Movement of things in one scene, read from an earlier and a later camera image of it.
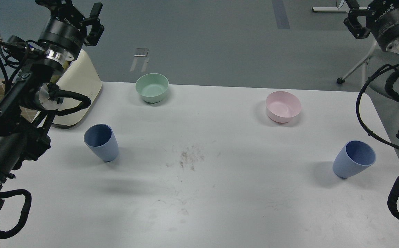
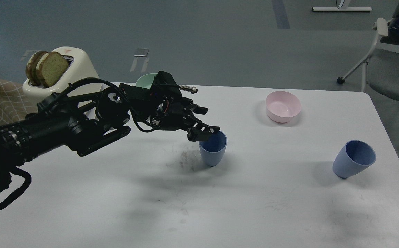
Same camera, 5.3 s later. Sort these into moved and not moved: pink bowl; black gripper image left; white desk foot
Moved: black gripper image left
Not moved: pink bowl; white desk foot
